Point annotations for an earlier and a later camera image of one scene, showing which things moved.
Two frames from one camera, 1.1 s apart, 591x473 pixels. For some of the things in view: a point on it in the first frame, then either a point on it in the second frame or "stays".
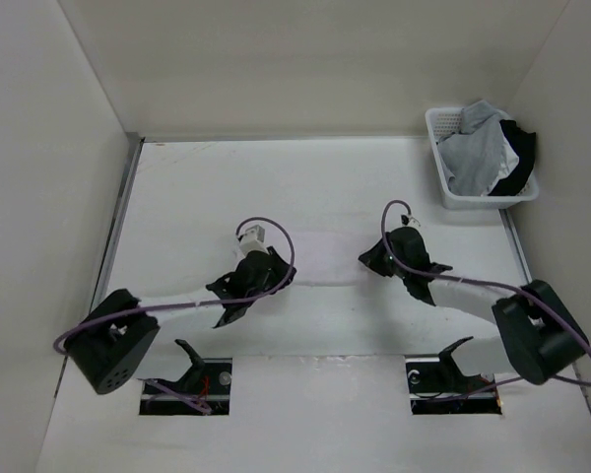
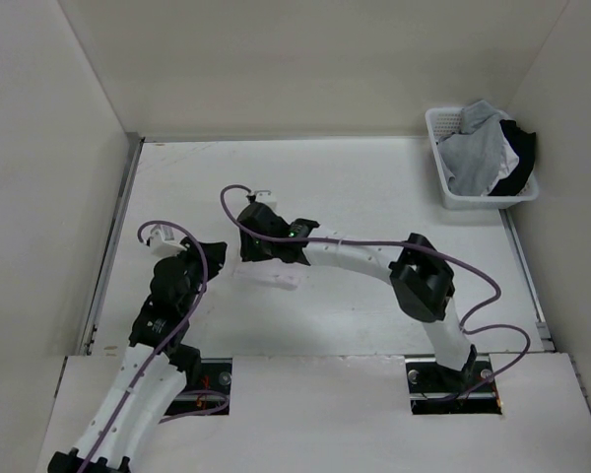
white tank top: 508,161 stays
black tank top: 523,142 stays
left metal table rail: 135,143 stays
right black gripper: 371,258 to 250,251
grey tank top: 474,158 stays
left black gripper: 281,270 to 216,253
